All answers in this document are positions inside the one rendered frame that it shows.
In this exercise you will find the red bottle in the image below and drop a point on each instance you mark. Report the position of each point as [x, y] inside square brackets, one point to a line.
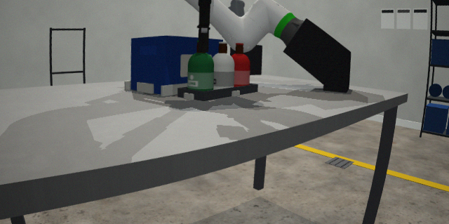
[241, 67]

